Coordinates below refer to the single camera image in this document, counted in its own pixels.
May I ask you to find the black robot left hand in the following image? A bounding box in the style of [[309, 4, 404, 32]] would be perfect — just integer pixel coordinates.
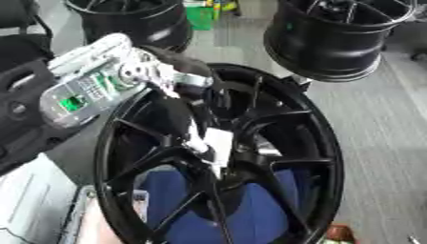
[[128, 47, 220, 167]]

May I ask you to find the black wheel rim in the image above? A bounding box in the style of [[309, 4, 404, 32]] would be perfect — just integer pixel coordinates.
[[261, 0, 419, 83], [61, 0, 195, 53]]

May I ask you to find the large black spoked wheel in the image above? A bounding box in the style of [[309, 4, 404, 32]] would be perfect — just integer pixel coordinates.
[[91, 62, 347, 244]]

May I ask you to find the green box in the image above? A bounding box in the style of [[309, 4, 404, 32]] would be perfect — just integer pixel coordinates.
[[183, 2, 217, 31]]

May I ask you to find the black chair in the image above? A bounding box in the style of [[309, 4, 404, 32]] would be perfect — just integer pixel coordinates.
[[0, 0, 55, 36]]

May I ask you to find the pale grey panel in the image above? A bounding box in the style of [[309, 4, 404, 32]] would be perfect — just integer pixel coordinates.
[[0, 152, 97, 244]]

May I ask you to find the red-brown object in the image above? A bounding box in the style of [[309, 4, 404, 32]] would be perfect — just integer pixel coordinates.
[[325, 223, 359, 244]]

